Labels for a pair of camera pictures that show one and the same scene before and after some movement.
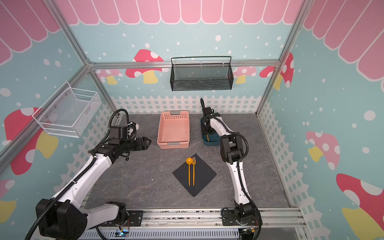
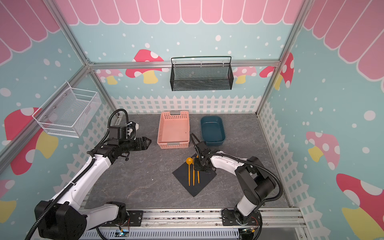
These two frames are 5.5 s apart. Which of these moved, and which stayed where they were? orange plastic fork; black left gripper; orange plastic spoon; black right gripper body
Moved: black right gripper body
Stayed: orange plastic spoon; orange plastic fork; black left gripper
